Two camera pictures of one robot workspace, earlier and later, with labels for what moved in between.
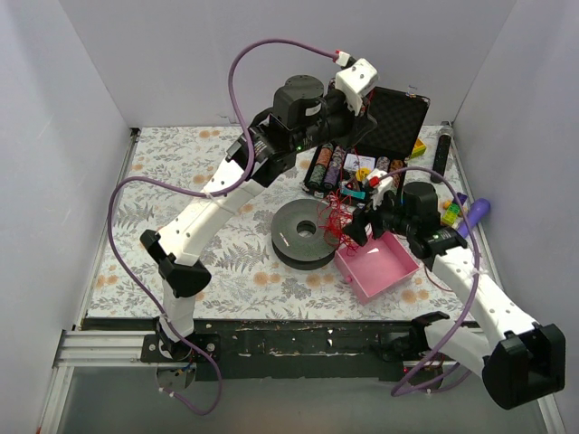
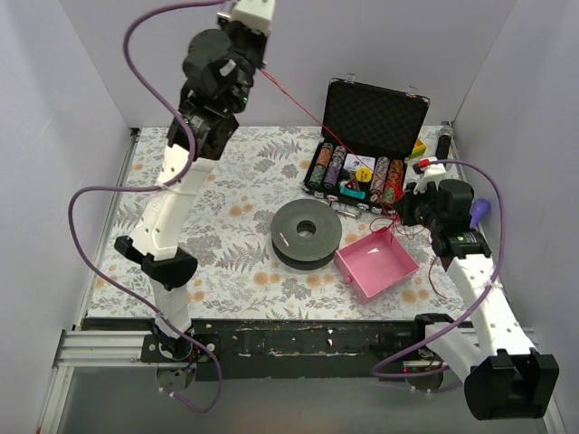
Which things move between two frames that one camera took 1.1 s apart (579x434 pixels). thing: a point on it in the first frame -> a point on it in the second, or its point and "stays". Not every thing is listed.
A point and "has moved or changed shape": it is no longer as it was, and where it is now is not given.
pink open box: [372, 268] stays
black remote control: [441, 156] stays
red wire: [338, 216] has moved or changed shape
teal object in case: [354, 193] stays
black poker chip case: [364, 169] stays
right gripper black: [375, 217] -> [408, 210]
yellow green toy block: [419, 149] stays
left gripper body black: [358, 122] -> [252, 50]
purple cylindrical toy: [479, 209] stays
